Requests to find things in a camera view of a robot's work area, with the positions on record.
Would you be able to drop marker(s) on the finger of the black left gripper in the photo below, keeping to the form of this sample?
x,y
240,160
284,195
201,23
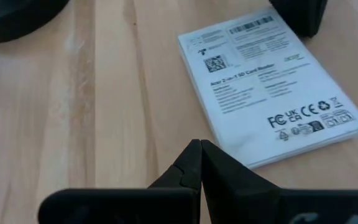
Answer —
x,y
300,15

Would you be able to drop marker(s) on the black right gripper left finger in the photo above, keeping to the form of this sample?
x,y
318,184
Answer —
x,y
120,207

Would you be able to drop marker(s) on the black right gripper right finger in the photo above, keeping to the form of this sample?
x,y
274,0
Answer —
x,y
244,202

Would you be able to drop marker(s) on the white box with green side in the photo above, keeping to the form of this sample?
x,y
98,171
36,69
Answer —
x,y
259,93

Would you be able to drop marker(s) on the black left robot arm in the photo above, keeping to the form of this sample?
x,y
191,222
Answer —
x,y
11,21

